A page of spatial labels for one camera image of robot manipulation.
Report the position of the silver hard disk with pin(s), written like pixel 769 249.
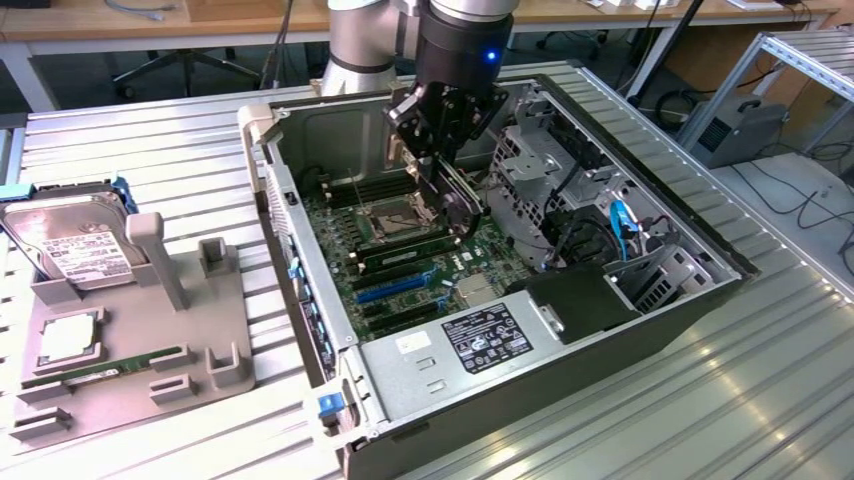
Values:
pixel 80 250

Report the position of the grey equipment box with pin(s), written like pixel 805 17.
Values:
pixel 741 135

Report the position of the green RAM stick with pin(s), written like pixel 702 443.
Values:
pixel 407 256
pixel 134 363

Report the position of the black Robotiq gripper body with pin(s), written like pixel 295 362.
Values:
pixel 467 55

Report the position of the black office chair base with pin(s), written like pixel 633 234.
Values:
pixel 190 62
pixel 581 36

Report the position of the green motherboard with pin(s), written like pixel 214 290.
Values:
pixel 494 260

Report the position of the grey plastic parts rack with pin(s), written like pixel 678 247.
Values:
pixel 134 340

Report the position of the black RAM slot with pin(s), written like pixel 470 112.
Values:
pixel 394 240
pixel 370 197
pixel 397 246
pixel 367 190
pixel 360 183
pixel 356 176

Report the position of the small silver chipset heatsink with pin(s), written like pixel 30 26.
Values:
pixel 477 291

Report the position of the black slanted stand pole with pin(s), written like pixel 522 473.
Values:
pixel 667 45

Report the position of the thin metal locking lever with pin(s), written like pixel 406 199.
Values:
pixel 358 190

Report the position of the graphics card with metal bracket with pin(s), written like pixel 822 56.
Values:
pixel 461 210

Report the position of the silver CPU chip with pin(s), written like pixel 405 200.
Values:
pixel 67 337

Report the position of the long black expansion slot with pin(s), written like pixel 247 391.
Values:
pixel 390 279
pixel 407 324
pixel 401 310

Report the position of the aluminium profile frame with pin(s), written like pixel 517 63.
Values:
pixel 801 55

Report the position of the wooden desk white frame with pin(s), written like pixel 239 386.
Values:
pixel 67 25
pixel 567 17

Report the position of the CPU socket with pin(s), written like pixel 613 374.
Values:
pixel 394 217

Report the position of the blue expansion slot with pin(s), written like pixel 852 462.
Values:
pixel 394 292

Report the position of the black plastic shroud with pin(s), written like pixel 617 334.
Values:
pixel 581 305

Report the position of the blue case latch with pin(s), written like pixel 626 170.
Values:
pixel 330 405

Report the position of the perforated metal disk bay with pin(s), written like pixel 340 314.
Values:
pixel 657 287

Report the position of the silver power supply unit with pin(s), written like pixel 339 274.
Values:
pixel 414 380

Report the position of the blue disk carrier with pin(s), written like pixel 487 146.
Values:
pixel 123 192

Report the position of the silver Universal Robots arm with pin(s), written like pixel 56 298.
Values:
pixel 360 40

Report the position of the silver metal disk bay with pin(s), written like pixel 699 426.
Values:
pixel 534 165

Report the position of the open black PC case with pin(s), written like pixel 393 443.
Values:
pixel 567 370

